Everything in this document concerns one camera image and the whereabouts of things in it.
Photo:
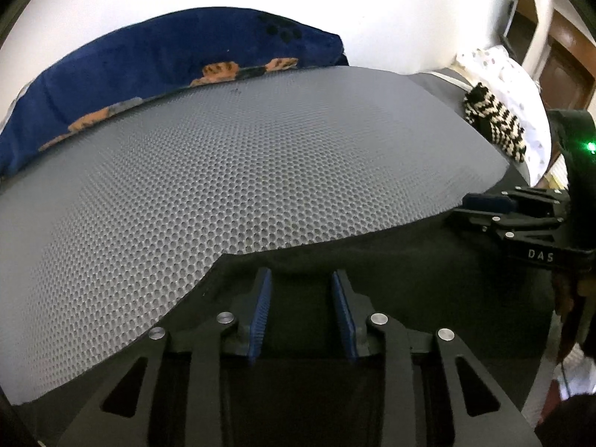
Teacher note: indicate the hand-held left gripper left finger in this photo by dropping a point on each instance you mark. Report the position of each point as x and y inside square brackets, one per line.
[260, 312]

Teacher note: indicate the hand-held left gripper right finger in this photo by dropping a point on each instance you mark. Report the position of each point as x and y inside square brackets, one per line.
[344, 316]

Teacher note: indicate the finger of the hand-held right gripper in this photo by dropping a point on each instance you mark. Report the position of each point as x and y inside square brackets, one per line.
[486, 202]
[484, 223]

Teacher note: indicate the black pants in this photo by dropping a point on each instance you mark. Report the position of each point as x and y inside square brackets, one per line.
[419, 279]

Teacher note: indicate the person's right hand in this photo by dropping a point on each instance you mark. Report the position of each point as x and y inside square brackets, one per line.
[564, 295]

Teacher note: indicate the black and cream striped knit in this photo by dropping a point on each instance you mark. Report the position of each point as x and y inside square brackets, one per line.
[493, 121]

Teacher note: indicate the brown wooden door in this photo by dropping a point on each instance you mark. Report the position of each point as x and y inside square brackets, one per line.
[568, 70]

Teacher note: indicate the white dotted pillow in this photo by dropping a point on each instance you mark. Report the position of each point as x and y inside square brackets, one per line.
[507, 79]

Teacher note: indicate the dark grey bed sheet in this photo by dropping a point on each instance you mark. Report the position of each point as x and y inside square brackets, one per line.
[433, 86]

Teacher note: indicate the grey mesh mat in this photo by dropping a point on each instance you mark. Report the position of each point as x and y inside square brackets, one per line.
[233, 172]

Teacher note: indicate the blue floral blanket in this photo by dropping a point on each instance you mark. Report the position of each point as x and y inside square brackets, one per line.
[116, 70]

